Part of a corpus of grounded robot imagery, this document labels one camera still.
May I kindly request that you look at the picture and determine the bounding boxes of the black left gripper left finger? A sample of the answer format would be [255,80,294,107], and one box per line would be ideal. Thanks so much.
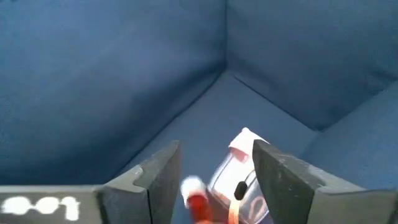
[95,140,182,224]

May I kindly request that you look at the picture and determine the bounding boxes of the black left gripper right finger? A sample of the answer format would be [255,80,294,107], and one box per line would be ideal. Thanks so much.
[252,139,326,224]

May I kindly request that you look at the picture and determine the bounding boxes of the pink strap with black slider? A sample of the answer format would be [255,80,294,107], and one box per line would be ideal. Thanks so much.
[228,169,269,224]

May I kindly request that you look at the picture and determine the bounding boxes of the red bottle with white cap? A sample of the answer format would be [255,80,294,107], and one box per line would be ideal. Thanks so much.
[180,175,220,224]

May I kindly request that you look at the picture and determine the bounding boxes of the clear jar with pink lid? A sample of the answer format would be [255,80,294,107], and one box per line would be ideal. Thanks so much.
[206,127,275,224]

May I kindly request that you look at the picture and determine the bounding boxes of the navy white striped fabric basket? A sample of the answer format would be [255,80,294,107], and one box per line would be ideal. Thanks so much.
[0,0,398,224]

